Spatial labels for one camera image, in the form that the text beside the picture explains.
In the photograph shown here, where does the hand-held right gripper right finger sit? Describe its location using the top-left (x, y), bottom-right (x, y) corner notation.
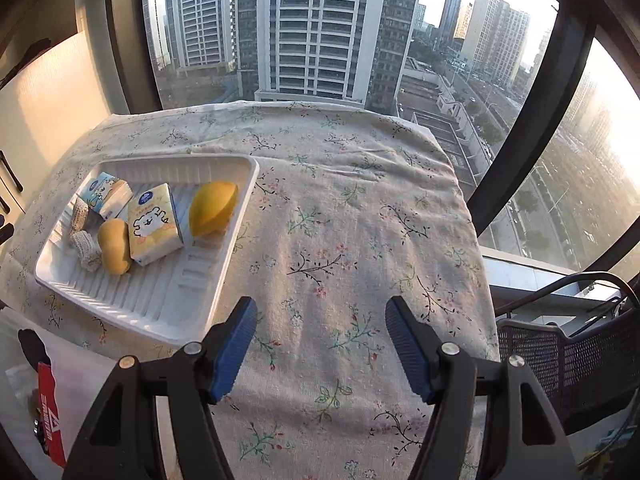
top-left (385, 295), bottom-right (581, 480)

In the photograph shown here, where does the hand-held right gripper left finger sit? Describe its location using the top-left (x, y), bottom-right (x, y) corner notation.
top-left (62, 296), bottom-right (259, 480)

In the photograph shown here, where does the white ribbed plastic tray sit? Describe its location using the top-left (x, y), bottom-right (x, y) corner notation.
top-left (34, 155), bottom-right (261, 347)

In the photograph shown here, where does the yellow teardrop makeup sponge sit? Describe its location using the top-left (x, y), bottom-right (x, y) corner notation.
top-left (189, 181), bottom-right (239, 238)

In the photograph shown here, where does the tan peanut-shaped makeup sponge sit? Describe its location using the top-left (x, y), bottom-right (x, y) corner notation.
top-left (97, 218), bottom-right (134, 276)

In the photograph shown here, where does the green tissue pack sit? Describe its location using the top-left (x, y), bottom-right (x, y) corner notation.
top-left (77, 172), bottom-right (134, 221)

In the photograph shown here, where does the black mesh chair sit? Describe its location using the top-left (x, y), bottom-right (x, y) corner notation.
top-left (492, 271), bottom-right (640, 436)

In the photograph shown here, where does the floral tablecloth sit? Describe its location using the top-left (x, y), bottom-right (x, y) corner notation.
top-left (0, 101), bottom-right (501, 480)

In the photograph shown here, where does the white plastic bin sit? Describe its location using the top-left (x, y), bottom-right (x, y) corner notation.
top-left (0, 305), bottom-right (176, 480)

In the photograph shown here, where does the red box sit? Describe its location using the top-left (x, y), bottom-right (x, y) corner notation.
top-left (37, 362), bottom-right (68, 468)

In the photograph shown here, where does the black round object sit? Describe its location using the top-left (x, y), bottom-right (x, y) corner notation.
top-left (17, 329), bottom-right (52, 368)

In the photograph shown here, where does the white cabinet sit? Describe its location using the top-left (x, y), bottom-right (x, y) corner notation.
top-left (0, 30), bottom-right (121, 246)

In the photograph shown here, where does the black window frame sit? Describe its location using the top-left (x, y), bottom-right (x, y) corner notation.
top-left (75, 0), bottom-right (640, 281)

